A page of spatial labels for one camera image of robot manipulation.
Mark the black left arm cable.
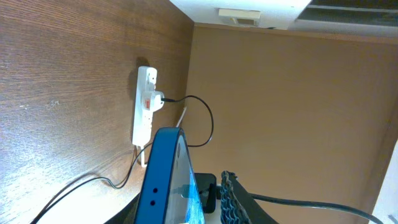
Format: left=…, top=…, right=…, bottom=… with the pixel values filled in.
left=248, top=192, right=385, bottom=224

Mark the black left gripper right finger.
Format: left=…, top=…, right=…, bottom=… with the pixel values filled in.
left=220, top=170, right=278, bottom=224

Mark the white power strip cord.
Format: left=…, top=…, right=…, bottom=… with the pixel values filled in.
left=139, top=106, right=188, bottom=169

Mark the blue Galaxy smartphone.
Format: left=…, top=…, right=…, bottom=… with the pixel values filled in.
left=134, top=128, right=205, bottom=224

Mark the white charger plug adapter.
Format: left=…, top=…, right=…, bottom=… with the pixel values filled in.
left=141, top=91, right=164, bottom=112

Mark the white ceiling light fixture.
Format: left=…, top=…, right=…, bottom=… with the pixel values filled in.
left=218, top=8, right=261, bottom=27

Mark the black USB charging cable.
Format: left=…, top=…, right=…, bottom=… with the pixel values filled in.
left=29, top=95, right=215, bottom=224

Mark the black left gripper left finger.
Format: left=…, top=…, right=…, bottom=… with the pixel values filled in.
left=104, top=194, right=140, bottom=224

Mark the white power strip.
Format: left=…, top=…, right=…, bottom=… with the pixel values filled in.
left=132, top=66, right=157, bottom=147

